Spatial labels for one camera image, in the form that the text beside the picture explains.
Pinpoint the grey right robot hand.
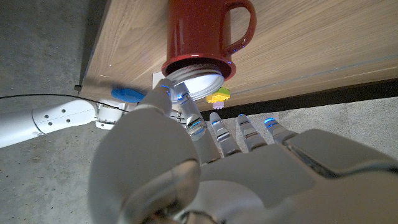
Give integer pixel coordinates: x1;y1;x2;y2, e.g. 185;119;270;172
169;107;188;125

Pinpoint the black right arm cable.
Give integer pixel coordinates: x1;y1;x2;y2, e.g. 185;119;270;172
0;93;128;113

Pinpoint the yellow toy brick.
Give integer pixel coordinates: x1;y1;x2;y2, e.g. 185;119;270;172
206;87;231;105

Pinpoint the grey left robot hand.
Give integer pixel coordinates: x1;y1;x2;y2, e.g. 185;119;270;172
88;79;398;224

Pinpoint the blue flat object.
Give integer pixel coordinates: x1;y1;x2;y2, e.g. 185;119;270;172
111;88;146;104

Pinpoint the white cube block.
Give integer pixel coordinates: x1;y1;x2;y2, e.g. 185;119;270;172
152;72;169;90

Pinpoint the red ceramic mug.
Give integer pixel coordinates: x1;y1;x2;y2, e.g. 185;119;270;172
160;0;258;82

